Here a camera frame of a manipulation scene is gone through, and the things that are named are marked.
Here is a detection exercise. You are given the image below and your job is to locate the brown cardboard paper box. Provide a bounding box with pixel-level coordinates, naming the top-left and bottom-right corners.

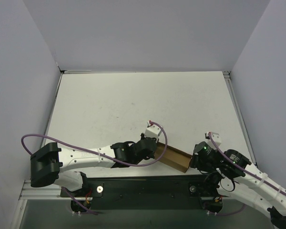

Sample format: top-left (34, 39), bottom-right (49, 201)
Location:
top-left (159, 146), bottom-right (192, 173)

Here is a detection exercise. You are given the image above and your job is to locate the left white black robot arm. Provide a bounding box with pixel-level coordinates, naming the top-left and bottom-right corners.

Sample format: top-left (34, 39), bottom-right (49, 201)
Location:
top-left (31, 132), bottom-right (159, 196)

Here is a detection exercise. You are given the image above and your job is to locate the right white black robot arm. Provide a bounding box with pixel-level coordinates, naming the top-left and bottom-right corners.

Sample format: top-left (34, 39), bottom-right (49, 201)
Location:
top-left (190, 142), bottom-right (286, 229)

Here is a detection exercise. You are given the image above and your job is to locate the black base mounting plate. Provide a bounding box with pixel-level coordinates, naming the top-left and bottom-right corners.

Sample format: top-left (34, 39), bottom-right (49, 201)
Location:
top-left (71, 175), bottom-right (223, 212)

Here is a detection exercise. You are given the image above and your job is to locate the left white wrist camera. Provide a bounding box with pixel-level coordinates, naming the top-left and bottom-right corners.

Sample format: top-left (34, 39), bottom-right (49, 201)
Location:
top-left (144, 120), bottom-right (162, 142)

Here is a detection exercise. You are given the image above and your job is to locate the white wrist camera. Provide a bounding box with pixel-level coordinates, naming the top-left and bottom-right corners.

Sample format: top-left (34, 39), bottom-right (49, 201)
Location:
top-left (144, 120), bottom-right (162, 142)
top-left (205, 132), bottom-right (222, 149)

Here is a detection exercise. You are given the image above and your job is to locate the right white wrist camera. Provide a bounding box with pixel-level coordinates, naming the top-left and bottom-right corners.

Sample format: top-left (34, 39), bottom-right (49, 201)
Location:
top-left (205, 132), bottom-right (222, 149)

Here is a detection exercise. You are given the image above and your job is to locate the aluminium table frame rail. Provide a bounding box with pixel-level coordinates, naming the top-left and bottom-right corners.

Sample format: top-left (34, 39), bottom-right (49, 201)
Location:
top-left (223, 71), bottom-right (277, 200)

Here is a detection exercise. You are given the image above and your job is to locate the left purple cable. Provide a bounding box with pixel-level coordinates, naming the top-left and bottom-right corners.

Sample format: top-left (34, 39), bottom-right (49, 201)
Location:
top-left (20, 121), bottom-right (169, 167)

